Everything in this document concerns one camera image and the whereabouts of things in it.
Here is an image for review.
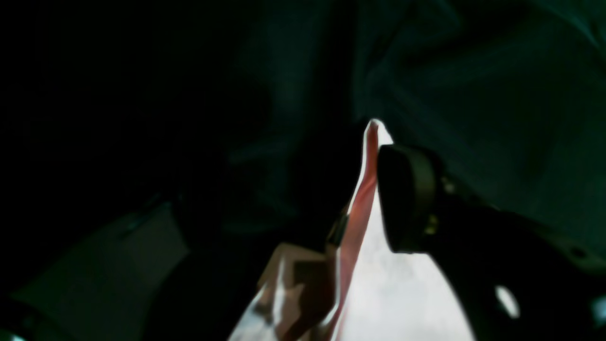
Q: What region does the pink T-shirt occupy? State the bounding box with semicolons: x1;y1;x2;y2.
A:
229;119;474;341

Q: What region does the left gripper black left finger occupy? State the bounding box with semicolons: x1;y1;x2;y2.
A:
14;189;351;341

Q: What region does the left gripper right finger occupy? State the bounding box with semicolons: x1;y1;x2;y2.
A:
377;144;606;341

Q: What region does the black table cloth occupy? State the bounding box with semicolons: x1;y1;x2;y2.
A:
0;0;606;341

